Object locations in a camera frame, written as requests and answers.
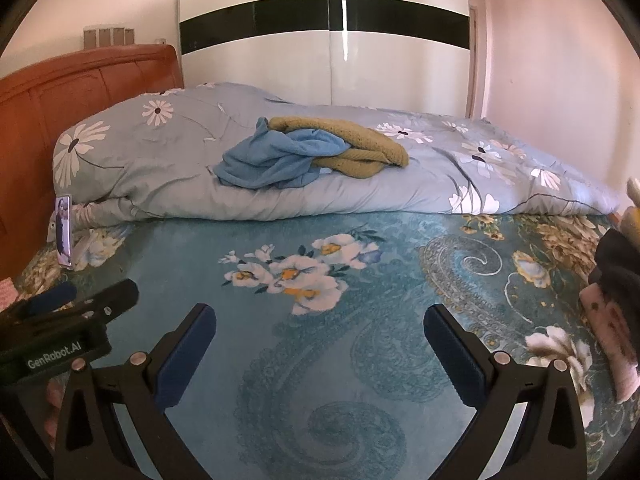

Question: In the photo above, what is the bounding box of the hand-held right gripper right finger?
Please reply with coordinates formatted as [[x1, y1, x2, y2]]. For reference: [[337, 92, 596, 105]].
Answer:
[[423, 303, 587, 480]]

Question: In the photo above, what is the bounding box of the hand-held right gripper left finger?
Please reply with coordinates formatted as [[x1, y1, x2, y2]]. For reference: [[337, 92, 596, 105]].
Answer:
[[52, 303, 217, 480]]

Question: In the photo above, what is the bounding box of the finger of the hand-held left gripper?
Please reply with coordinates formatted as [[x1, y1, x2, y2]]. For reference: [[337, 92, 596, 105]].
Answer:
[[75, 279, 140, 322], [19, 281, 79, 317]]

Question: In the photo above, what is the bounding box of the blue garment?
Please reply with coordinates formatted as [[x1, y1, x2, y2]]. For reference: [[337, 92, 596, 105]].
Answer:
[[215, 117, 349, 190]]

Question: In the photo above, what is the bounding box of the yellow fleece garment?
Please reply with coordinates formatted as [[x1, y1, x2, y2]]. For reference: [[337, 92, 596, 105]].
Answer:
[[269, 116, 410, 180]]

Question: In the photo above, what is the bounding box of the pink patterned cloth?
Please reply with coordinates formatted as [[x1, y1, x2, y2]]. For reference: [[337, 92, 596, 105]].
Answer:
[[0, 277, 23, 312]]

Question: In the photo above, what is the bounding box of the teal floral bedsheet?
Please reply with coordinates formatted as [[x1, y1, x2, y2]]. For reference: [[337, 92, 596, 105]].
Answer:
[[15, 209, 640, 480]]

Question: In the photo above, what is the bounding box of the blue daisy pillow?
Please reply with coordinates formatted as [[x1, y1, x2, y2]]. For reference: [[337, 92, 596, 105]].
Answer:
[[52, 81, 623, 222]]

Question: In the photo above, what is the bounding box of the dark folded garment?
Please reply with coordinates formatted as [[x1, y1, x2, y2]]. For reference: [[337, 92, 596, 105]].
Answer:
[[589, 227, 640, 291]]

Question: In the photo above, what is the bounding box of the wooden bed headboard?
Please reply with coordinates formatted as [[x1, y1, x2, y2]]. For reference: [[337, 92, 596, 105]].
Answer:
[[0, 44, 185, 281]]

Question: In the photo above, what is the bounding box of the cream cloth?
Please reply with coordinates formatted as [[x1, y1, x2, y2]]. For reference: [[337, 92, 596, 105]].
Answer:
[[620, 176, 640, 233]]

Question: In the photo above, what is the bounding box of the white wardrobe with black stripe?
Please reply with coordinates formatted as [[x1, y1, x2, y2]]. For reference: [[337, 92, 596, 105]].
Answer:
[[177, 0, 473, 111]]

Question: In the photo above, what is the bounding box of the wall switch panel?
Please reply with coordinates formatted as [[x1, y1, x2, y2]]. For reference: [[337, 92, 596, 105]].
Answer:
[[82, 25, 137, 52]]

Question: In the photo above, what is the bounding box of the white door frame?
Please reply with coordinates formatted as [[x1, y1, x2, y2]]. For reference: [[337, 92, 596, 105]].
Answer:
[[467, 4, 493, 122]]

